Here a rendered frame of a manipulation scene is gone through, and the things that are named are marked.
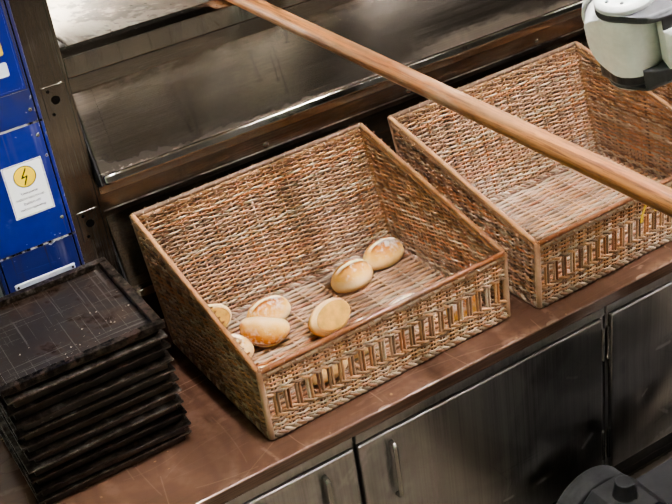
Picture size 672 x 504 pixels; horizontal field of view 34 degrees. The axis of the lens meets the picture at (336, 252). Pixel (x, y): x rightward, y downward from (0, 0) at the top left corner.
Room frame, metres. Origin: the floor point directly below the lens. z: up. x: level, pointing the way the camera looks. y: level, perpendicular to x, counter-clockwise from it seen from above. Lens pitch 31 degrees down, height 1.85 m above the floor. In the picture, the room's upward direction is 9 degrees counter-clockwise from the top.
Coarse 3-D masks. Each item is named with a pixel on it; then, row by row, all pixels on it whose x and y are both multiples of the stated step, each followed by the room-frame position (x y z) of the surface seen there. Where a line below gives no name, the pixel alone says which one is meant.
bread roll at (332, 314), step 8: (320, 304) 1.81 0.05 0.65; (328, 304) 1.81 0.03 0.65; (336, 304) 1.81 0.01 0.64; (344, 304) 1.82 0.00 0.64; (312, 312) 1.80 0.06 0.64; (320, 312) 1.79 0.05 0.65; (328, 312) 1.80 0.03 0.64; (336, 312) 1.80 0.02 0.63; (344, 312) 1.81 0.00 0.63; (312, 320) 1.78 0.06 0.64; (320, 320) 1.78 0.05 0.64; (328, 320) 1.78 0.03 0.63; (336, 320) 1.79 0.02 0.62; (344, 320) 1.80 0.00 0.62; (312, 328) 1.77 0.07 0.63; (320, 328) 1.77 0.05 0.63; (328, 328) 1.77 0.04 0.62; (336, 328) 1.78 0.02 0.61
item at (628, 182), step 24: (240, 0) 2.04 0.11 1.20; (288, 24) 1.88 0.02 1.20; (312, 24) 1.83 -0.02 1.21; (336, 48) 1.73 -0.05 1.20; (360, 48) 1.69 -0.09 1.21; (384, 72) 1.61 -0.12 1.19; (408, 72) 1.57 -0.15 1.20; (432, 96) 1.50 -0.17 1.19; (456, 96) 1.46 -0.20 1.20; (480, 120) 1.40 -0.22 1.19; (504, 120) 1.36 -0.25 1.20; (528, 144) 1.31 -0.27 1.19; (552, 144) 1.27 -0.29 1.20; (576, 168) 1.23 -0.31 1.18; (600, 168) 1.19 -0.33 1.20; (624, 168) 1.17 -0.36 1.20; (624, 192) 1.15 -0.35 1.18; (648, 192) 1.12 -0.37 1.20
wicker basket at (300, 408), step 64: (192, 192) 1.98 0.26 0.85; (256, 192) 2.03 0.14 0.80; (320, 192) 2.09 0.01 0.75; (384, 192) 2.12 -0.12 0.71; (192, 256) 1.93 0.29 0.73; (320, 256) 2.04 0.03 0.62; (448, 256) 1.93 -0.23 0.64; (192, 320) 1.74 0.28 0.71; (384, 320) 1.64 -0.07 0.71; (448, 320) 1.71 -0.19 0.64; (256, 384) 1.53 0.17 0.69; (320, 384) 1.57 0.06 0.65
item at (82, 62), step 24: (216, 0) 2.13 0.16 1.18; (264, 0) 2.12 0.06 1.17; (288, 0) 2.14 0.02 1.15; (144, 24) 2.05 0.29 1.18; (168, 24) 2.03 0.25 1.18; (192, 24) 2.05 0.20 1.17; (216, 24) 2.07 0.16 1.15; (72, 48) 1.98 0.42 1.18; (96, 48) 1.96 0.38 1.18; (120, 48) 1.98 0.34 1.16; (144, 48) 2.00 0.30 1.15; (72, 72) 1.94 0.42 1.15
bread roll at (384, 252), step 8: (376, 240) 2.03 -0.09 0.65; (384, 240) 2.03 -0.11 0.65; (392, 240) 2.03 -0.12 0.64; (368, 248) 2.02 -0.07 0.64; (376, 248) 2.01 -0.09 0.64; (384, 248) 2.01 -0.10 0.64; (392, 248) 2.01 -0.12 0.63; (400, 248) 2.03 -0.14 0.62; (368, 256) 2.00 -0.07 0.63; (376, 256) 2.00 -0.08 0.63; (384, 256) 2.00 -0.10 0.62; (392, 256) 2.00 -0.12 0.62; (400, 256) 2.02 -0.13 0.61; (376, 264) 1.99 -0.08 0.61; (384, 264) 1.99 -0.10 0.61; (392, 264) 2.00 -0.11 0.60
